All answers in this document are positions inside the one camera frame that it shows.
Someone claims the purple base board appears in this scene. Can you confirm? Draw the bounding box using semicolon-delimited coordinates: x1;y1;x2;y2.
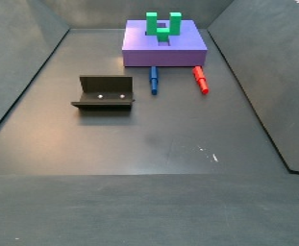
121;20;208;67

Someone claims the red peg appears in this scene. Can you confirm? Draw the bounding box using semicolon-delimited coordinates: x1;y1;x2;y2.
192;66;209;94

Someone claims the blue peg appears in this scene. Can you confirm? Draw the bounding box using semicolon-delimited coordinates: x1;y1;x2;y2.
149;66;157;95

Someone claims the black angle bracket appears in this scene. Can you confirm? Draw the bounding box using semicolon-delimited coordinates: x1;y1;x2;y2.
71;75;133;110

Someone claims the green U-shaped block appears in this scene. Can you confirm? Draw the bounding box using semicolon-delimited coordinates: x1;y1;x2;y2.
145;12;183;42

